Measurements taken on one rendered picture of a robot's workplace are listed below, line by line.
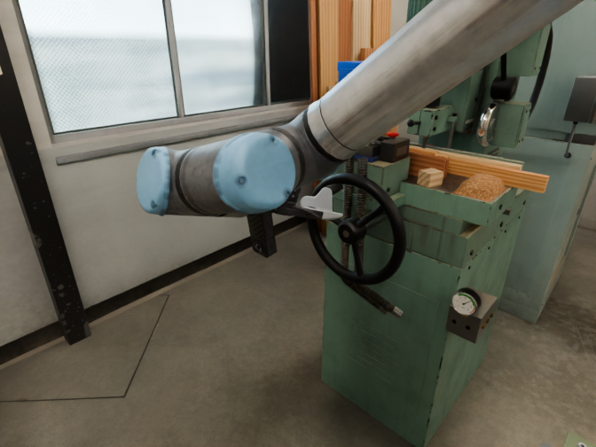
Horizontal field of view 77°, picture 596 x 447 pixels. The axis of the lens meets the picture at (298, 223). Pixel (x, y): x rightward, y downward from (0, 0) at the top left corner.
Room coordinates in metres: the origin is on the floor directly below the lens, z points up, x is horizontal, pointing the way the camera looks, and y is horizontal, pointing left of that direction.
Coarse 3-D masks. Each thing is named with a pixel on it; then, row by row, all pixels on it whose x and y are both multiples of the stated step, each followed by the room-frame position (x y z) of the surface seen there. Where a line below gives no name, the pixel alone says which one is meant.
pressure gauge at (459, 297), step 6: (462, 288) 0.77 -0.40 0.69; (468, 288) 0.76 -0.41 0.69; (456, 294) 0.76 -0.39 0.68; (462, 294) 0.75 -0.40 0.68; (468, 294) 0.74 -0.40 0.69; (474, 294) 0.75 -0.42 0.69; (456, 300) 0.76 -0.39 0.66; (462, 300) 0.75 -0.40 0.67; (468, 300) 0.74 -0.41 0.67; (474, 300) 0.73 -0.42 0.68; (480, 300) 0.74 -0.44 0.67; (456, 306) 0.76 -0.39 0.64; (462, 306) 0.75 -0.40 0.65; (468, 306) 0.74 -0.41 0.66; (474, 306) 0.73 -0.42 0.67; (462, 312) 0.74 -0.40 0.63; (468, 312) 0.74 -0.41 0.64; (474, 312) 0.72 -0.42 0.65
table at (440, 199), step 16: (416, 176) 0.99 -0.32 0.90; (448, 176) 0.99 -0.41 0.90; (464, 176) 0.99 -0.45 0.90; (400, 192) 0.95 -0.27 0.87; (416, 192) 0.92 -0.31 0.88; (432, 192) 0.89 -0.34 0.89; (448, 192) 0.87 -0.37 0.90; (512, 192) 0.91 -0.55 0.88; (368, 208) 0.90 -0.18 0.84; (432, 208) 0.89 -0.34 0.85; (448, 208) 0.86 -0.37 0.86; (464, 208) 0.83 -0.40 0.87; (480, 208) 0.81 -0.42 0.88; (496, 208) 0.83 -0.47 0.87; (480, 224) 0.80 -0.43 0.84
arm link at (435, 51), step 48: (480, 0) 0.38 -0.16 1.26; (528, 0) 0.37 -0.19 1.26; (576, 0) 0.37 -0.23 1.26; (384, 48) 0.45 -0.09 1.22; (432, 48) 0.41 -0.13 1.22; (480, 48) 0.39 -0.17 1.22; (336, 96) 0.48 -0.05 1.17; (384, 96) 0.43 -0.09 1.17; (432, 96) 0.43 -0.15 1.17; (336, 144) 0.48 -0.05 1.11
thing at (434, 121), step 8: (424, 112) 1.05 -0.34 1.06; (432, 112) 1.03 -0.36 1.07; (440, 112) 1.06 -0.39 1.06; (448, 112) 1.10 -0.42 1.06; (416, 120) 1.06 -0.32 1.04; (424, 120) 1.04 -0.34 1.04; (432, 120) 1.03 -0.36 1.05; (440, 120) 1.07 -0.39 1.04; (408, 128) 1.07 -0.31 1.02; (416, 128) 1.06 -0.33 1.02; (424, 128) 1.04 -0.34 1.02; (432, 128) 1.03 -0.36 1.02; (440, 128) 1.07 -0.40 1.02; (448, 128) 1.11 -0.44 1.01; (424, 136) 1.04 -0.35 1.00
